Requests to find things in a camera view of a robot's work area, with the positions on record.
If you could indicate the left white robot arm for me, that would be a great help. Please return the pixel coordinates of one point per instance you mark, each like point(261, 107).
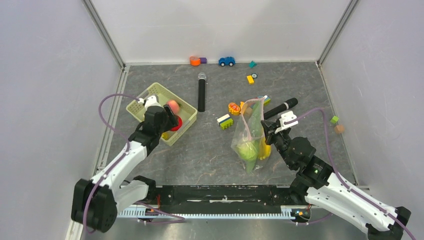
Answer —
point(98, 201)

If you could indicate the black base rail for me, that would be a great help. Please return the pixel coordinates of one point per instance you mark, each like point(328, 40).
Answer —
point(223, 199)

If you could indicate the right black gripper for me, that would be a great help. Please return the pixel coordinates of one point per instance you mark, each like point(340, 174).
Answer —
point(270, 127)

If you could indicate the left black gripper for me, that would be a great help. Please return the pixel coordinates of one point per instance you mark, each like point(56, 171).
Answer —
point(172, 120)

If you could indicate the white blue green brick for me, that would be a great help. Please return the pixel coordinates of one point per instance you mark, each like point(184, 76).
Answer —
point(225, 121)

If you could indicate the purple block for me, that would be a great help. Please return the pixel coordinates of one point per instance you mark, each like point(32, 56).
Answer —
point(203, 60)

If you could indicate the clear polka dot zip bag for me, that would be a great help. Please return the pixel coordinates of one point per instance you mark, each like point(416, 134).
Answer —
point(241, 135)

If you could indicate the tan wooden cube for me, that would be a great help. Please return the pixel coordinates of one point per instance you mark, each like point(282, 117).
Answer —
point(339, 129)

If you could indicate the red tomato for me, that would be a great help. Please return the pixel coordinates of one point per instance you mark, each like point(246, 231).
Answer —
point(179, 124)

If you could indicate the yellow brick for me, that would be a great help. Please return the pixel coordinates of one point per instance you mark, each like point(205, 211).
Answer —
point(250, 80)

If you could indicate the slanted black microphone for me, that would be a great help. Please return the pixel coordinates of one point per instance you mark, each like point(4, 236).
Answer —
point(288, 104)

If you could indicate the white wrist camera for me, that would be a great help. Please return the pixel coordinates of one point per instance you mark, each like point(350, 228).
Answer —
point(286, 120)
point(150, 101)

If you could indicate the upright black microphone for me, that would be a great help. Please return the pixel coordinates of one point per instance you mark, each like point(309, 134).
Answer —
point(202, 78)

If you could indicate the multicolour brick stack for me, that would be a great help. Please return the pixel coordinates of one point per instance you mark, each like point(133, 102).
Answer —
point(266, 99)

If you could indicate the long green cucumber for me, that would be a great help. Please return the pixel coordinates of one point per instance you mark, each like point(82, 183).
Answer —
point(253, 115)

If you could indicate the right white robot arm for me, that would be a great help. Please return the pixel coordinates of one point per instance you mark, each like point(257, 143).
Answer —
point(317, 183)

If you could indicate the yellow banana bunch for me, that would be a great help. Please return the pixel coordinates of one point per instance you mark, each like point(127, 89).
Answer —
point(264, 149)

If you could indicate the orange brick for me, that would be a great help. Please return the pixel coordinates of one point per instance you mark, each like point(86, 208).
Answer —
point(242, 109)

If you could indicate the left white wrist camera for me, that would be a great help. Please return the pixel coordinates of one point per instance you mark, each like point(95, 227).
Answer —
point(150, 101)

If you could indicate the teal block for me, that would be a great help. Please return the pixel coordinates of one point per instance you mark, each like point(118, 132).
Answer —
point(252, 64)

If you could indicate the orange cartoon figure block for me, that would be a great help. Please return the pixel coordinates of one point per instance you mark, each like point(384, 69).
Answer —
point(234, 109)

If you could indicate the green cube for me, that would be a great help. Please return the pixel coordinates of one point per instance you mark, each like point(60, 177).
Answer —
point(334, 120)

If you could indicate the blue toy car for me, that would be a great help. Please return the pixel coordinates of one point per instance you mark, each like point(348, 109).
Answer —
point(227, 61)

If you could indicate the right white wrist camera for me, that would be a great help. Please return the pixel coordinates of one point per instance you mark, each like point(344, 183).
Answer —
point(286, 120)

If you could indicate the red peach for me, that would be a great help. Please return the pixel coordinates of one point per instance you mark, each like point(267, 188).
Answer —
point(174, 106)

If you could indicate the small yellow fruit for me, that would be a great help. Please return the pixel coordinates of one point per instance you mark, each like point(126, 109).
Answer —
point(165, 136)

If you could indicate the green cabbage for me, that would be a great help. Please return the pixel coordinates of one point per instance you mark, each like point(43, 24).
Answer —
point(247, 151)

